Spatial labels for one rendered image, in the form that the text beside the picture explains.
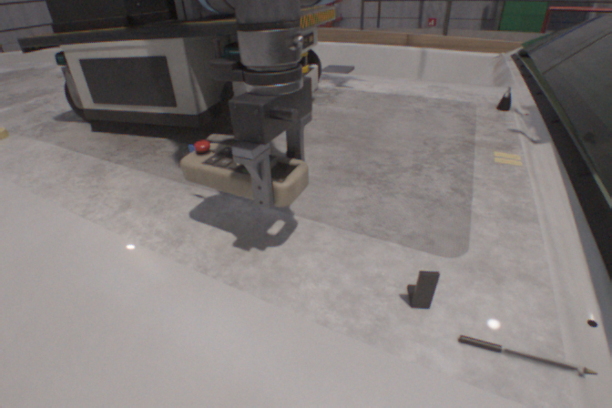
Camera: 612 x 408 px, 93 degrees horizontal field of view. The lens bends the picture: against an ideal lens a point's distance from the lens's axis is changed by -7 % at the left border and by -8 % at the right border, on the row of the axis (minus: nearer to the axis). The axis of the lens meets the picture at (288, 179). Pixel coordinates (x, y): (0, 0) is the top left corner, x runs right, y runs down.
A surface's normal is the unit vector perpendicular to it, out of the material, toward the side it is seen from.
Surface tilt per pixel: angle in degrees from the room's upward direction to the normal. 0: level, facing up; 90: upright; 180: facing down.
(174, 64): 90
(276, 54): 90
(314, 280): 0
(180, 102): 90
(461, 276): 0
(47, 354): 16
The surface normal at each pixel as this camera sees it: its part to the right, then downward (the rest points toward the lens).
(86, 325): -0.15, -0.74
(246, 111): -0.47, 0.47
